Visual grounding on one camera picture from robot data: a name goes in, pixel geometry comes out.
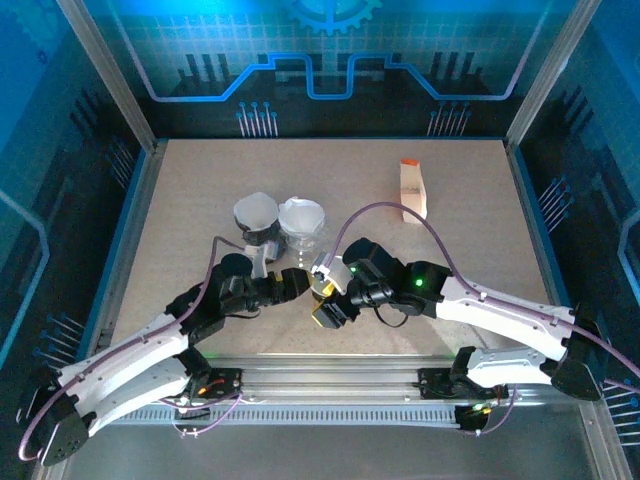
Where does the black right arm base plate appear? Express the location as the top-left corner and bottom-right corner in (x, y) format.
(416, 367), (510, 401)

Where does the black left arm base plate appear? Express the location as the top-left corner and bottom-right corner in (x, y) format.
(197, 367), (245, 400)

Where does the aluminium side frame rail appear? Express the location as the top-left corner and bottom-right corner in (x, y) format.
(82, 139), (169, 364)

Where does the grey slotted cable duct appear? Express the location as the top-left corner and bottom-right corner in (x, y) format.
(152, 402), (464, 427)

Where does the small black electronics box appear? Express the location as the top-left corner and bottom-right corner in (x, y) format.
(453, 403), (490, 435)

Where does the clear glass coffee server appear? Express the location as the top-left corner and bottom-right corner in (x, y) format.
(284, 227), (334, 269)

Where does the aluminium frame post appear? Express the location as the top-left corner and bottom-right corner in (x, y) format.
(503, 0), (604, 151)
(54, 0), (161, 154)

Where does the orange white coffee filter package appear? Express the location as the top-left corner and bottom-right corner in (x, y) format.
(399, 158), (429, 224)

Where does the black right gripper wire loop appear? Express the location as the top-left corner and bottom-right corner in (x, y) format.
(374, 304), (407, 330)

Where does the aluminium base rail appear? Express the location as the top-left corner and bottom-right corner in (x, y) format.
(69, 352), (599, 404)

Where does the white paper coffee filter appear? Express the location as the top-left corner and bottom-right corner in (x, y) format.
(233, 192), (279, 231)
(278, 197), (326, 236)

